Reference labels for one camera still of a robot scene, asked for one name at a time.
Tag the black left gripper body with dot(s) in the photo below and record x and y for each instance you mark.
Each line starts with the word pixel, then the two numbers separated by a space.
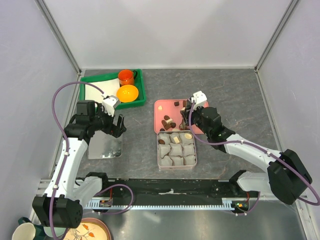
pixel 104 122

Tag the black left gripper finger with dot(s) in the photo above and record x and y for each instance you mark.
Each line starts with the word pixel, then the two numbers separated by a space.
pixel 120 122
pixel 117 131

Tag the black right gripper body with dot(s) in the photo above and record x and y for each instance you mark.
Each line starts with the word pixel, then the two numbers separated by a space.
pixel 196 116

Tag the pink tray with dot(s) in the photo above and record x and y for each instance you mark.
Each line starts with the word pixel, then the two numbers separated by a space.
pixel 170 110

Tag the white rectangular chocolate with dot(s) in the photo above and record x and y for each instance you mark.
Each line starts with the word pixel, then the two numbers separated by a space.
pixel 176 140

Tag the pink chocolate tin box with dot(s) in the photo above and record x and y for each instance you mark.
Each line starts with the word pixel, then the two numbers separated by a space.
pixel 172 156

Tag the brown oval chocolate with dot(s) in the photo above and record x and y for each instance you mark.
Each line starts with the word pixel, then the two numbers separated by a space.
pixel 162 142

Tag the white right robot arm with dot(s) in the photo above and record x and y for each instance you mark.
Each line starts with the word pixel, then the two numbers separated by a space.
pixel 284 175

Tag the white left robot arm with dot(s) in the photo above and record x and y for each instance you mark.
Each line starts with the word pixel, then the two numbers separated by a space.
pixel 61 205

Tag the white swirl chocolate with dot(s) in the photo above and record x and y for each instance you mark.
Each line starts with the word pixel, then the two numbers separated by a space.
pixel 188 136

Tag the silver tin lid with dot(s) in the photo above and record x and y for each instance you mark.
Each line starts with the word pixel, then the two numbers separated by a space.
pixel 104 146

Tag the yellow bowl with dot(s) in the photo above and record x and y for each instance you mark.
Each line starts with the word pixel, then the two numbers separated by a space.
pixel 127 93

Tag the green plastic bin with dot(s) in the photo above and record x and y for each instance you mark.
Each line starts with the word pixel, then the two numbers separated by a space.
pixel 138 82

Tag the orange mug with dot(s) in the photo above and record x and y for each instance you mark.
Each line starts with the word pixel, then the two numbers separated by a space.
pixel 127 77

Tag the pink painted plate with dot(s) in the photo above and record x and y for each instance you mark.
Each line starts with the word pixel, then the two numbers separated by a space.
pixel 89 229

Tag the light green bowl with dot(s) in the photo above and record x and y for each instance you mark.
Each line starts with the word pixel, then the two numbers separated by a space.
pixel 59 231

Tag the cream and green mug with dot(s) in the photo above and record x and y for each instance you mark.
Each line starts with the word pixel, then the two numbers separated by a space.
pixel 26 230

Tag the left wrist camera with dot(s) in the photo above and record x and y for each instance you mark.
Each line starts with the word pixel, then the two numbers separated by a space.
pixel 109 104

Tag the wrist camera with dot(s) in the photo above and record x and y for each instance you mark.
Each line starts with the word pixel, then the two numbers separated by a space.
pixel 109 104
pixel 198 99

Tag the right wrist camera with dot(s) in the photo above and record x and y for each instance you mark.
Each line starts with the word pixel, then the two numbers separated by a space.
pixel 198 99

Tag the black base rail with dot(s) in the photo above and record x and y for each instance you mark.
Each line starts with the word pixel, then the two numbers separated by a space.
pixel 170 194

